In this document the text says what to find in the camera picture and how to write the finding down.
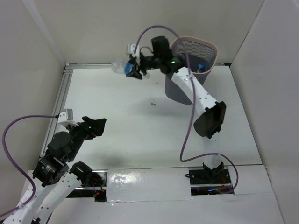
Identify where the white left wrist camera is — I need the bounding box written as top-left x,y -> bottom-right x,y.
57,109 -> 77,127

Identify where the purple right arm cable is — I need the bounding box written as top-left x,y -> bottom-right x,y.
135,25 -> 238,194

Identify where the clear bottle blue Aqua label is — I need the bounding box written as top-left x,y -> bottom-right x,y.
111,59 -> 150,79

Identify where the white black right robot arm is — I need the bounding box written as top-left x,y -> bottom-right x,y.
124,36 -> 226,183

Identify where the aluminium frame rail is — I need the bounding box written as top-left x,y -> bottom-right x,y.
33,63 -> 73,170

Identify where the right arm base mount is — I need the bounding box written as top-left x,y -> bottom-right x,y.
185,168 -> 233,196

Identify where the grey mesh waste bin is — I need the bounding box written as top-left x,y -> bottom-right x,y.
165,36 -> 218,105

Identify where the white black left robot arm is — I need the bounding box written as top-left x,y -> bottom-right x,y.
1,114 -> 107,224

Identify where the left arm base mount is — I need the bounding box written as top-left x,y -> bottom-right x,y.
66,170 -> 108,203

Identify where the clear bottle blue cap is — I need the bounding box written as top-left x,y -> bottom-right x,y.
197,64 -> 205,73

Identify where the white taped cover sheet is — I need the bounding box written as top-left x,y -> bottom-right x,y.
106,168 -> 192,202

